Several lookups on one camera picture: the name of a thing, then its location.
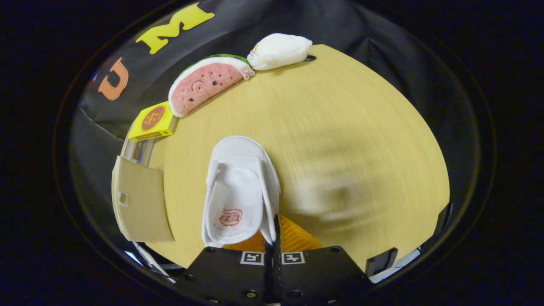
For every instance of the white canvas shoe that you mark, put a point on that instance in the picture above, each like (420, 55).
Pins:
(238, 187)

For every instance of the watermelon slice plush toy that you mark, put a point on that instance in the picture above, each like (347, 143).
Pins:
(204, 85)

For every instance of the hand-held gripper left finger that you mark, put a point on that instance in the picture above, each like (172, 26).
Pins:
(225, 276)

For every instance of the white plush toy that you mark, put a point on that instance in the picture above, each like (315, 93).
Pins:
(278, 51)

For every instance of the yellow book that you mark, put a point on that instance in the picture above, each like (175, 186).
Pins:
(153, 121)

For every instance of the white plastic device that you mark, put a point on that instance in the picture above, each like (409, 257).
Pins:
(155, 263)

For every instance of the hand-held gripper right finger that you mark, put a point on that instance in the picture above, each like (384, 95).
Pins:
(318, 276)

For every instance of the blue book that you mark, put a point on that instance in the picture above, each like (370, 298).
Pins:
(140, 151)

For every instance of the beige plastic storage box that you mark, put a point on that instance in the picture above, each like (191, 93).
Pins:
(142, 204)

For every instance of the black table bracket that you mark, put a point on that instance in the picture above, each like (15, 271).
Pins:
(443, 219)
(381, 262)

